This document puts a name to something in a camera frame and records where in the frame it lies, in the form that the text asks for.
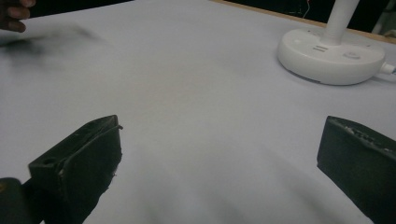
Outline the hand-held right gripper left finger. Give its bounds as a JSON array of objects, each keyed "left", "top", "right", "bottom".
[{"left": 28, "top": 114, "right": 124, "bottom": 224}]

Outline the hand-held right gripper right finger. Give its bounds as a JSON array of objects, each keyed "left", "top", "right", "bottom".
[{"left": 316, "top": 115, "right": 396, "bottom": 224}]

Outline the white lamp base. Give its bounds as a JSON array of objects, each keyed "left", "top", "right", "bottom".
[{"left": 276, "top": 0, "right": 387, "bottom": 86}]

